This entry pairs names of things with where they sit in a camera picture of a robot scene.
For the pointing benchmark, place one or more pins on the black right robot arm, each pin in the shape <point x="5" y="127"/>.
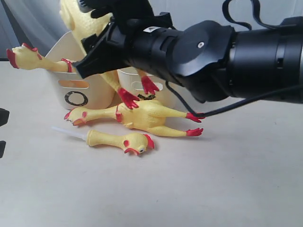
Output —
<point x="211" y="61"/>

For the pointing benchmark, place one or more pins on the blue-grey backdrop curtain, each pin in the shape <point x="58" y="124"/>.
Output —
<point x="38" y="22"/>

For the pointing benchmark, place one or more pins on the cream bin marked O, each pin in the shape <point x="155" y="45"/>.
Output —
<point x="70" y="89"/>

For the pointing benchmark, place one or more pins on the whole rubber chicken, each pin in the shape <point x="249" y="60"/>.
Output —
<point x="150" y="116"/>
<point x="27" y="58"/>

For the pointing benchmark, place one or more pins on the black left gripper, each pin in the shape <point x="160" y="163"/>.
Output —
<point x="4" y="118"/>

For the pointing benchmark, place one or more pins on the headless rubber chicken body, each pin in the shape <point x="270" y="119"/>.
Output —
<point x="83" y="26"/>

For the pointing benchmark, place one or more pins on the severed rubber chicken head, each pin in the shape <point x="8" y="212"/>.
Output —
<point x="136" y="143"/>

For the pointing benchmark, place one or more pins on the cream bin marked X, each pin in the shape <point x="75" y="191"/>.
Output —
<point x="131" y="81"/>

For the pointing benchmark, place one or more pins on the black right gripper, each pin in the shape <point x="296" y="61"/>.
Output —
<point x="145" y="41"/>

